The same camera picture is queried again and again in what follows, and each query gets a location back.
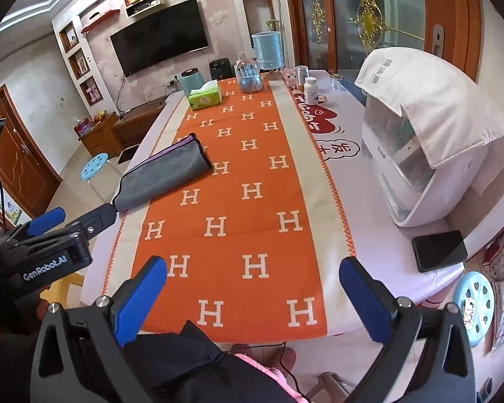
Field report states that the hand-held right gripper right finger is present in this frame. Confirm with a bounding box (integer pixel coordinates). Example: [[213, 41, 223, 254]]
[[339, 256, 477, 403]]

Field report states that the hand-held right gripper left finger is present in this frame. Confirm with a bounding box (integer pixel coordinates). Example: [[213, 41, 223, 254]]
[[31, 255, 169, 403]]

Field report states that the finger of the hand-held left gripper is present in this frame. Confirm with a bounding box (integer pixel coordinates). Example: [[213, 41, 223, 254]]
[[36, 203, 119, 245], [0, 207, 67, 248]]

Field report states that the grey towel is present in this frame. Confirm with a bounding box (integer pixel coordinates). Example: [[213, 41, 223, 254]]
[[113, 133, 213, 213]]

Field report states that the yellow plastic stool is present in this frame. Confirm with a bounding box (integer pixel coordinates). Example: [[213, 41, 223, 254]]
[[40, 274, 85, 304]]

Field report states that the blue plastic stool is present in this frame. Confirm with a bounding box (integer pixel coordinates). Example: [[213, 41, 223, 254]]
[[451, 271, 496, 348], [81, 153, 110, 182]]

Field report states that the black floor mat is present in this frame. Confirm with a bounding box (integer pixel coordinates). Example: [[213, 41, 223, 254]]
[[118, 145, 140, 164]]

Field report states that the brown wooden door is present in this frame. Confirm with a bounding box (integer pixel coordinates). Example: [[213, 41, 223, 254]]
[[0, 85, 63, 220]]

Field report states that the person's dark jacket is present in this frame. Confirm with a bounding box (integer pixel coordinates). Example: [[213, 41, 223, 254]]
[[122, 320, 286, 403]]

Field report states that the black smartphone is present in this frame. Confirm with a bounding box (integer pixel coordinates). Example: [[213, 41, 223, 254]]
[[412, 230, 469, 273]]

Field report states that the wooden television cabinet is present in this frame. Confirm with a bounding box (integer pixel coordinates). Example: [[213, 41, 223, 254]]
[[75, 100, 165, 159]]

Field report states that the person's pink clothing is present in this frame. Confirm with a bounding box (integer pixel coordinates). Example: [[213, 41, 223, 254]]
[[229, 342, 305, 403]]

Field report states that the white domed appliance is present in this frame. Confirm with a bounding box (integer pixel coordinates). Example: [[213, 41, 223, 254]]
[[361, 92, 504, 228]]

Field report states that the orange patterned blanket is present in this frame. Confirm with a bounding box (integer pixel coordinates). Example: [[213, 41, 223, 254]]
[[102, 76, 356, 343]]

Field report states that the green tissue box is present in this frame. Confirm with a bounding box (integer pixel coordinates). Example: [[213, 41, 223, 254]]
[[187, 81, 223, 111]]

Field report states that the teal kettle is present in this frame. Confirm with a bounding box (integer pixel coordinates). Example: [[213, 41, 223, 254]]
[[180, 68, 206, 97]]

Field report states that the black television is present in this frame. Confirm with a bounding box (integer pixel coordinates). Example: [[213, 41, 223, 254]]
[[110, 0, 210, 78]]

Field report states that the light blue round jar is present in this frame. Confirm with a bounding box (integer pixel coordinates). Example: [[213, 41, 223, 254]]
[[234, 59, 263, 94]]

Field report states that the white cloth cover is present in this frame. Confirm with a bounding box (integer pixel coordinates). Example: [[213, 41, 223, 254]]
[[354, 47, 504, 169]]

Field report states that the white pill bottle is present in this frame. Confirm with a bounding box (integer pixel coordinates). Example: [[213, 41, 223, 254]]
[[304, 77, 319, 105]]

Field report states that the blue cylindrical organizer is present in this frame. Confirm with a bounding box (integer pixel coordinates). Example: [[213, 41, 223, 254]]
[[251, 31, 284, 72]]

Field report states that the wooden glass sliding door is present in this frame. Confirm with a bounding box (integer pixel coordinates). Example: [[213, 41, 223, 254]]
[[282, 0, 485, 81]]

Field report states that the black cable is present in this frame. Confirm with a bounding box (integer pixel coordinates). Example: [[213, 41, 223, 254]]
[[235, 339, 313, 403]]

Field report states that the white wall shelf unit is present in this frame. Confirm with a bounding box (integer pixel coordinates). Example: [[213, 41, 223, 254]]
[[58, 20, 105, 106]]

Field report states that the red wall shelf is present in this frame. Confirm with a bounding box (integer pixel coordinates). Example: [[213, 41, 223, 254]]
[[81, 9, 121, 34]]

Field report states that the white box wall shelf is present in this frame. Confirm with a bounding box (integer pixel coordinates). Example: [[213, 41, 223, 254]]
[[124, 0, 161, 18]]

